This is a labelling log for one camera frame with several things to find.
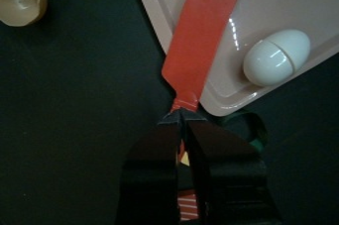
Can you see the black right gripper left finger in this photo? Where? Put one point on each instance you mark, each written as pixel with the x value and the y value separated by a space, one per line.
pixel 150 169

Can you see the dark green toy piece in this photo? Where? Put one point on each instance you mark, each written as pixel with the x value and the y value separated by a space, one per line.
pixel 258 130

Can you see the pink plastic tray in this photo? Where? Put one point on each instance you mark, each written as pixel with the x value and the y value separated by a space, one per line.
pixel 282 11

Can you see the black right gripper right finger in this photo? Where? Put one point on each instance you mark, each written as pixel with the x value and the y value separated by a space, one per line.
pixel 230 176

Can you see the white toy egg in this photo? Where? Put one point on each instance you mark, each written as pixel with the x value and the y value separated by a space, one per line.
pixel 275 57

